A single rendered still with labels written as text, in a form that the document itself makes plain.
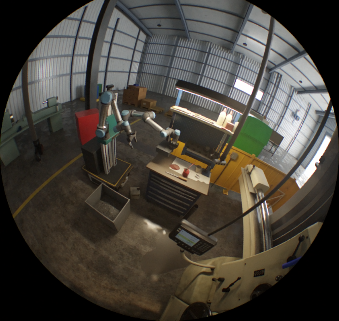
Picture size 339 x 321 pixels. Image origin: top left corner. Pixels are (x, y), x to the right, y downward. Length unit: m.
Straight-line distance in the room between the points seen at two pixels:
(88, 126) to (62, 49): 6.76
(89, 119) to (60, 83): 6.12
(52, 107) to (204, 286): 5.71
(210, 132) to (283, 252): 1.53
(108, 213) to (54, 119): 4.00
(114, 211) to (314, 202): 2.48
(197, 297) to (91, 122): 3.88
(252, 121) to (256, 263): 3.49
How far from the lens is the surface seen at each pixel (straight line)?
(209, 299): 1.76
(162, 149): 1.59
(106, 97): 1.26
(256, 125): 3.88
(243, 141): 4.00
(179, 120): 1.70
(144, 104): 6.98
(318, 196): 1.48
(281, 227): 1.64
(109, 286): 2.18
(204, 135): 1.69
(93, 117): 3.35
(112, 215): 1.94
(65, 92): 9.34
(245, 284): 0.97
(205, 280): 1.70
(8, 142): 4.79
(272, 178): 3.37
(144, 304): 2.23
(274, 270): 0.83
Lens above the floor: 2.09
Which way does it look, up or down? 35 degrees down
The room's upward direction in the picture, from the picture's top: 17 degrees clockwise
